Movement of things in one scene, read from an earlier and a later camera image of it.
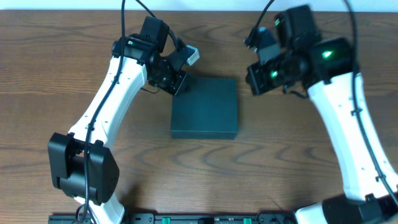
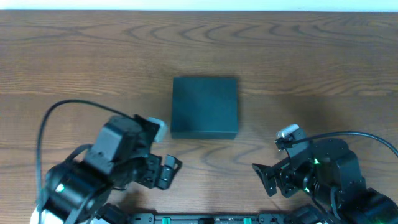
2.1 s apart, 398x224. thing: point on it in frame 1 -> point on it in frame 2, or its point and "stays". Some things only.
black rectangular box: [206, 109] stays
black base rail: [183, 218] stays
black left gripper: [175, 82] -> [154, 171]
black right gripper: [254, 78] -> [283, 177]
